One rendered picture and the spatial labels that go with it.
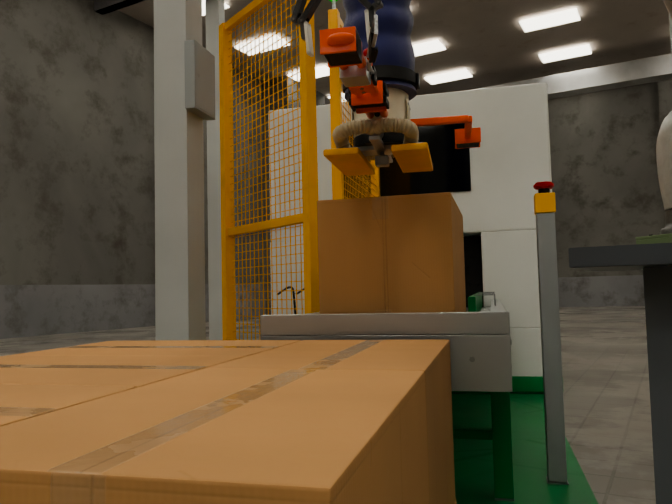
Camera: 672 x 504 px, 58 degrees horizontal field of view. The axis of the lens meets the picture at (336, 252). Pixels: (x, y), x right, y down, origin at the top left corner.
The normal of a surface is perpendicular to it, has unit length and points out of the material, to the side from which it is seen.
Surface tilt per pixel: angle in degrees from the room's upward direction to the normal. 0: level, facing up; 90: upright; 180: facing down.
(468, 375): 90
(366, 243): 90
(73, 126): 90
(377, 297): 90
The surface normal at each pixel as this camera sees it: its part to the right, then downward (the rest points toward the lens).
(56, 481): -0.25, -0.05
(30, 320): 0.87, -0.05
